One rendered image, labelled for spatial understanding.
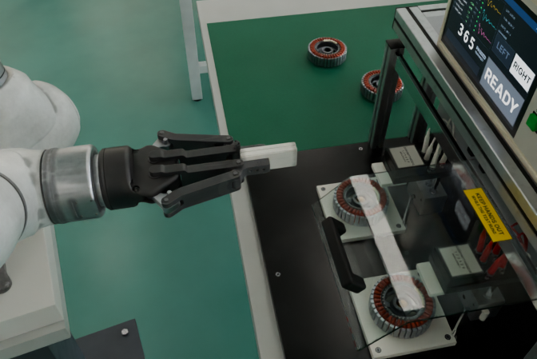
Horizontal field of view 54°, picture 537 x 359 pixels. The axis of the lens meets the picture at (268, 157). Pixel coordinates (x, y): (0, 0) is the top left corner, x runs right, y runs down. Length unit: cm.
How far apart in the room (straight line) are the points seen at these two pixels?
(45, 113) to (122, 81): 182
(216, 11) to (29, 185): 127
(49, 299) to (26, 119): 32
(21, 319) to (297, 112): 79
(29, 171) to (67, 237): 154
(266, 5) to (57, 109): 98
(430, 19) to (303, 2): 82
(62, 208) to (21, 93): 38
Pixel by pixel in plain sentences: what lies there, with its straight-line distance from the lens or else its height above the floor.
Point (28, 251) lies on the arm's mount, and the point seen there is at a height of 81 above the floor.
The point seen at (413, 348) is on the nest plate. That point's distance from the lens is 100.
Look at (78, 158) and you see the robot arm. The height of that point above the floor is 123.
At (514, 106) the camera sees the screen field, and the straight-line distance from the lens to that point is 83.
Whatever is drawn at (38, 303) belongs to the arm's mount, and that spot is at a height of 81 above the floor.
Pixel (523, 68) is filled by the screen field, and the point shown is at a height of 123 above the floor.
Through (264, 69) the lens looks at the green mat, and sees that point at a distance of 154.
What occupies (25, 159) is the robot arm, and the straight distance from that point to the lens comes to 66.
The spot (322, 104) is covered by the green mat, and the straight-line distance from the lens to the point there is 142.
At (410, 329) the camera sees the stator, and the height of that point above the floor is 82.
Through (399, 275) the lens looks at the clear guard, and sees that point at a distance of 72.
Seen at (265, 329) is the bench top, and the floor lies 75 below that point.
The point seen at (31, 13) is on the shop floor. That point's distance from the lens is 355.
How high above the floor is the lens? 166
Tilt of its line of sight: 46 degrees down
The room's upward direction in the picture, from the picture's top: straight up
